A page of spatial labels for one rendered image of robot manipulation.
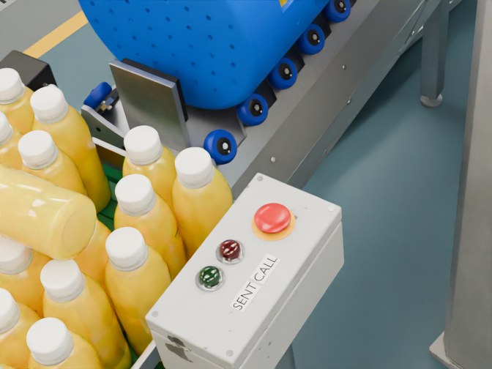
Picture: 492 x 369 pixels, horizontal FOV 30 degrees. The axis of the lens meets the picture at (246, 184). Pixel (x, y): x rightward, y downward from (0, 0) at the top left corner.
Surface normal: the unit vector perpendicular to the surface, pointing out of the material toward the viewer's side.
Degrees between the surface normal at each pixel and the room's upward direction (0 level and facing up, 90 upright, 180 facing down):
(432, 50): 90
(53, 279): 0
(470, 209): 90
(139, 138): 0
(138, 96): 90
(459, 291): 90
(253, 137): 52
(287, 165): 71
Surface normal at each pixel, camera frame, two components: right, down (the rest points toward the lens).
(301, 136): 0.75, 0.13
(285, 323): 0.83, 0.36
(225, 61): -0.54, 0.69
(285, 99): 0.58, -0.11
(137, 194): -0.11, -0.63
